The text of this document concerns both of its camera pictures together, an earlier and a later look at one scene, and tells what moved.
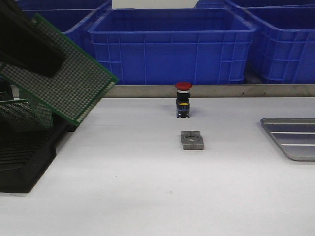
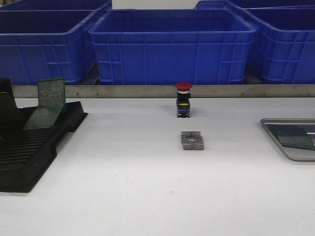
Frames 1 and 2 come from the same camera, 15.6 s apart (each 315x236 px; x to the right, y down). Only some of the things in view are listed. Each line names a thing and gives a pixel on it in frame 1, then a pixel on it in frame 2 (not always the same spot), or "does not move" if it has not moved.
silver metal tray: (296, 136) does not move
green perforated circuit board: (79, 85) -> (294, 135)
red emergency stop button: (182, 100) does not move
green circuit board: (45, 114) -> (51, 99)
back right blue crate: (207, 4) does not move
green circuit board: (19, 114) -> (45, 115)
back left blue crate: (64, 5) does not move
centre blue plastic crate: (166, 46) does not move
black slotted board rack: (26, 153) does not move
